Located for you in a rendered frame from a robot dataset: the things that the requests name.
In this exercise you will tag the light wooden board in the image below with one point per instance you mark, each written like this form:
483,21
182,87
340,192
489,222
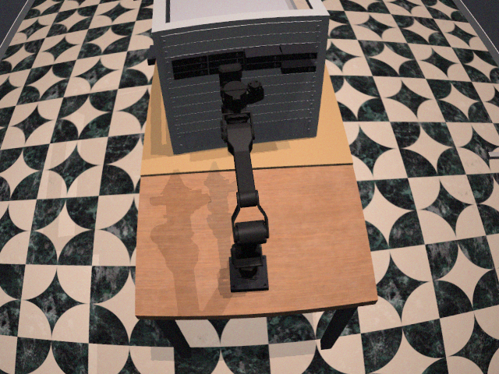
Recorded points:
329,148

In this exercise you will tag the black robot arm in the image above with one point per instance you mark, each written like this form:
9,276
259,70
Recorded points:
240,138

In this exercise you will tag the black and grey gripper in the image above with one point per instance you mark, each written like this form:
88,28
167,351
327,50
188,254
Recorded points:
228,73

